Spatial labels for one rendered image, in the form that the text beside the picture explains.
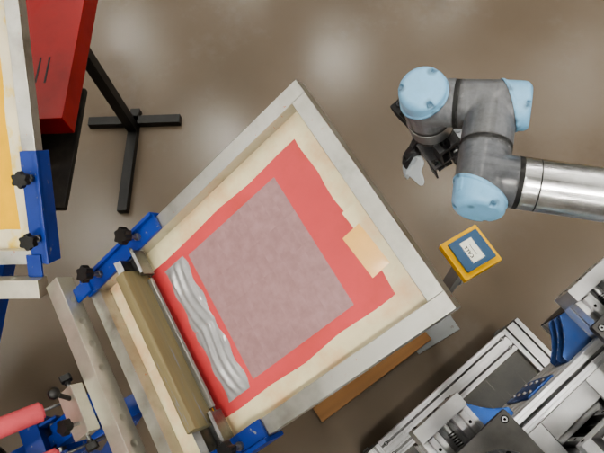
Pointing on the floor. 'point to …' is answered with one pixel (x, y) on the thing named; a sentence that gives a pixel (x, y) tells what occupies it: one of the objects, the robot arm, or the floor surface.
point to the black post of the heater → (129, 120)
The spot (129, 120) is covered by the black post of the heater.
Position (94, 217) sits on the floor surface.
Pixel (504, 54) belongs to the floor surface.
